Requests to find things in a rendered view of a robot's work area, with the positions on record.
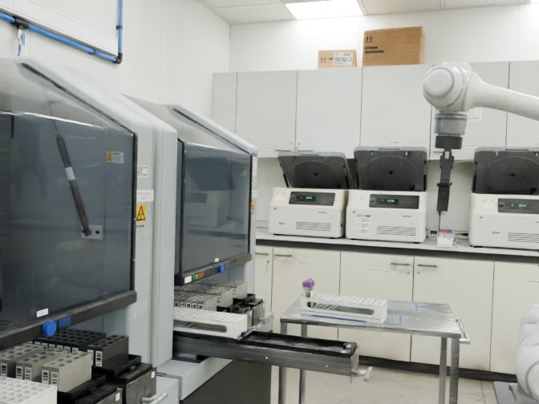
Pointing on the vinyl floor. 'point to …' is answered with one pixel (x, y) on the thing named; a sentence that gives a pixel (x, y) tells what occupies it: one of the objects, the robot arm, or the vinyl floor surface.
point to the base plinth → (436, 369)
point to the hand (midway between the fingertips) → (443, 204)
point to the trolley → (434, 321)
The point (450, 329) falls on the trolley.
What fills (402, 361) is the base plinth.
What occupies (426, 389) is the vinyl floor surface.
